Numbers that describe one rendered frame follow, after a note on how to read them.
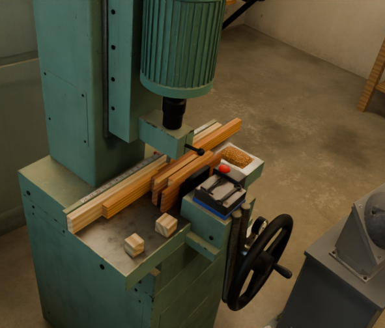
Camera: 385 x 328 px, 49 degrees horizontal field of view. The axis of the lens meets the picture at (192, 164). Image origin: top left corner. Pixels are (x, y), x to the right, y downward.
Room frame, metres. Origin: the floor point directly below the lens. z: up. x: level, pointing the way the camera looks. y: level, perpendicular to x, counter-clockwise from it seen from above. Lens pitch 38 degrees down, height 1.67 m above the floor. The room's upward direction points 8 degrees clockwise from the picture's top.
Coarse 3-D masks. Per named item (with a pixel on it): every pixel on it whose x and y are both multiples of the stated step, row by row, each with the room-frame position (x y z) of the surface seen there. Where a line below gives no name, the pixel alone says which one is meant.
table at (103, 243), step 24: (240, 168) 1.02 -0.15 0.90; (120, 216) 0.74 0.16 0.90; (144, 216) 0.76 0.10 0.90; (72, 240) 0.67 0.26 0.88; (96, 240) 0.66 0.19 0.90; (120, 240) 0.67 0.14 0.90; (144, 240) 0.68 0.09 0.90; (168, 240) 0.69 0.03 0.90; (192, 240) 0.73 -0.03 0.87; (96, 264) 0.62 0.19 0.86; (120, 264) 0.60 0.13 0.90; (144, 264) 0.62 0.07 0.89
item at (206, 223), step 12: (192, 192) 0.81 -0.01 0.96; (192, 204) 0.76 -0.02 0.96; (252, 204) 0.81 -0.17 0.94; (192, 216) 0.76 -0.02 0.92; (204, 216) 0.74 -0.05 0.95; (216, 216) 0.73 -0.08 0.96; (192, 228) 0.76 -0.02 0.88; (204, 228) 0.74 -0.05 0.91; (216, 228) 0.72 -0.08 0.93; (228, 228) 0.72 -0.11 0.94; (216, 240) 0.72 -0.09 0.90; (228, 240) 0.74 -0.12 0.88
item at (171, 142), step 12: (144, 120) 0.94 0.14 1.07; (156, 120) 0.94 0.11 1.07; (144, 132) 0.93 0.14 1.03; (156, 132) 0.91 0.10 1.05; (168, 132) 0.90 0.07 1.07; (180, 132) 0.90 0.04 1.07; (192, 132) 0.92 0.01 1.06; (156, 144) 0.91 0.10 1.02; (168, 144) 0.89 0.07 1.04; (180, 144) 0.88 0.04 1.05; (180, 156) 0.89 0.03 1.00
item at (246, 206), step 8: (240, 208) 0.77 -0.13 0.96; (248, 208) 0.77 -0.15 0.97; (232, 216) 0.74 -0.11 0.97; (240, 216) 0.73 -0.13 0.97; (248, 216) 0.77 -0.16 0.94; (232, 224) 0.73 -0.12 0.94; (240, 224) 0.77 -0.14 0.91; (232, 232) 0.73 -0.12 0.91; (240, 232) 0.77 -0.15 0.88; (232, 240) 0.73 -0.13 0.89; (240, 240) 0.77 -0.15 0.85; (232, 248) 0.73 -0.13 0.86; (232, 256) 0.73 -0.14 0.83; (232, 264) 0.73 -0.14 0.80; (232, 272) 0.73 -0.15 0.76; (224, 280) 0.74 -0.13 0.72; (224, 288) 0.74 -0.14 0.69; (224, 296) 0.73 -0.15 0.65
